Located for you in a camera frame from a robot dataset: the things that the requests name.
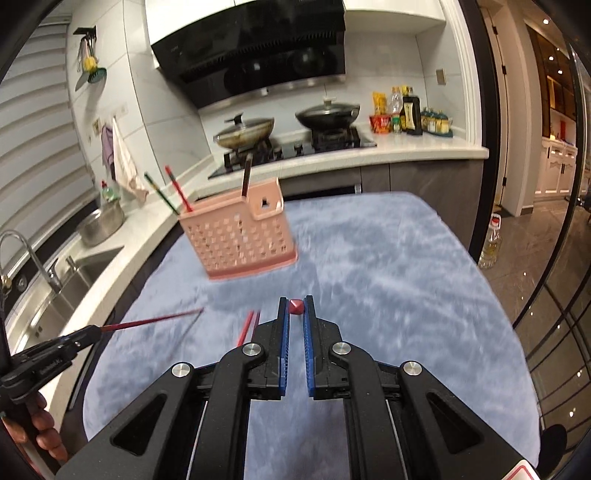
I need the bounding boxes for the yellow seasoning packet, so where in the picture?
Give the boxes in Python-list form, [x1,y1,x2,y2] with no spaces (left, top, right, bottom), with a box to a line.
[372,92,388,115]

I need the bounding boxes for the red seasoning container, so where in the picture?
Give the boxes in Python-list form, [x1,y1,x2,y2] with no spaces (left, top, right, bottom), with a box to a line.
[370,114,393,134]

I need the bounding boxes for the red chopstick in holder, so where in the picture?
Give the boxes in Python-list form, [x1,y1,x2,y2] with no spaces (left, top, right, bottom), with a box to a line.
[164,165,192,213]

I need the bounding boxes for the clear plastic bottle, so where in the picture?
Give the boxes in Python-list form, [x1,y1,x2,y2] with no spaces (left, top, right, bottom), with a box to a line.
[388,86,404,116]

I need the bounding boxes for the purple hanging cloth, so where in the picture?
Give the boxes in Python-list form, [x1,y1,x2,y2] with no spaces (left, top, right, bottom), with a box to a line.
[100,124,115,180]

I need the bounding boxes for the blue fleece table mat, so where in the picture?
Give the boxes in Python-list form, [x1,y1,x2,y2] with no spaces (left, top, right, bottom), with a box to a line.
[83,192,540,461]

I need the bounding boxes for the tray of small jars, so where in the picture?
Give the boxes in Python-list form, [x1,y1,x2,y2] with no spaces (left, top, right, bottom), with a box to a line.
[421,108,454,138]

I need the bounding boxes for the dark chopstick in holder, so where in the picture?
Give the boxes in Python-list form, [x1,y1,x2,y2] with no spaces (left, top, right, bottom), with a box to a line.
[242,153,253,199]

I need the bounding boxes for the cooking oil bottle on floor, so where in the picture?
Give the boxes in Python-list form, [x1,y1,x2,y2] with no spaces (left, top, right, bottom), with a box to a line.
[478,213,502,269]

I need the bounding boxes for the white hanging towel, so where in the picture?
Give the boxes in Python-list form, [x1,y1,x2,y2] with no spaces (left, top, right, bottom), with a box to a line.
[111,117,148,205]

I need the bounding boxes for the person's left hand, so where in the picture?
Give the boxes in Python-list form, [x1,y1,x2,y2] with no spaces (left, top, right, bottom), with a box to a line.
[3,393,68,462]

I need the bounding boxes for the chrome sink faucet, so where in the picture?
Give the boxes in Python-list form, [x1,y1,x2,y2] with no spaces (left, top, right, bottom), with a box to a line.
[0,230,63,296]

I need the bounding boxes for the beige wok with lid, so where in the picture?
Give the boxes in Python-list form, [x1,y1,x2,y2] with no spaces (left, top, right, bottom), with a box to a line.
[213,114,274,150]

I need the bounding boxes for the green hanging scrubber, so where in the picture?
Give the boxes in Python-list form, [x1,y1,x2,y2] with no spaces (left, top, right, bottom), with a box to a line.
[75,36,107,91]

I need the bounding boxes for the bright red chopstick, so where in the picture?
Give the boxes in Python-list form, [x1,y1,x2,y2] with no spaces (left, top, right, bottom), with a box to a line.
[287,299,304,316]

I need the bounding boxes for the black wok with lid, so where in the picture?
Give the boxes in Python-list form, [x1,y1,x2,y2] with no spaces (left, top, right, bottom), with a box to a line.
[295,98,361,132]

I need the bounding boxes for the black gas stove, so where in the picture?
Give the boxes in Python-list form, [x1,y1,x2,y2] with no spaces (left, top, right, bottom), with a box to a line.
[208,126,377,179]

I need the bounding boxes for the dark red chopstick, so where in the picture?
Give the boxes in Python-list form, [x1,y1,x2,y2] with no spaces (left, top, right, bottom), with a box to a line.
[249,310,262,342]
[236,311,254,347]
[100,308,204,333]

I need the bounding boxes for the green chopstick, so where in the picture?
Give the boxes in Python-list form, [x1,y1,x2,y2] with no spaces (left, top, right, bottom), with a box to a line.
[143,172,179,217]

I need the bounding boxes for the stainless steel sink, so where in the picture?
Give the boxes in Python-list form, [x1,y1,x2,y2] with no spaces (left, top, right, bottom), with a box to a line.
[7,247,121,354]

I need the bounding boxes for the stainless steel bowl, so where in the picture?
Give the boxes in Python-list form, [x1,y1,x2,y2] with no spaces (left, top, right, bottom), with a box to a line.
[76,200,125,247]

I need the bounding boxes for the green dish soap bottle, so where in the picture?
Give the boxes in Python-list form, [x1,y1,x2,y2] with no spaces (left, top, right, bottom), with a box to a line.
[101,180,120,203]

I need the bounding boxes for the black range hood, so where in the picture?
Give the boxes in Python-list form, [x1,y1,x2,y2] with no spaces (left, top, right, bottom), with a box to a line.
[146,1,346,109]

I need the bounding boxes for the pink perforated utensil holder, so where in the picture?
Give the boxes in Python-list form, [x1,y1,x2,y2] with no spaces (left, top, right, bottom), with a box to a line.
[179,178,297,280]

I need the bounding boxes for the dark soy sauce bottle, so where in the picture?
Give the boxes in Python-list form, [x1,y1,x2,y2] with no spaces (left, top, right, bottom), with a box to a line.
[403,86,423,136]

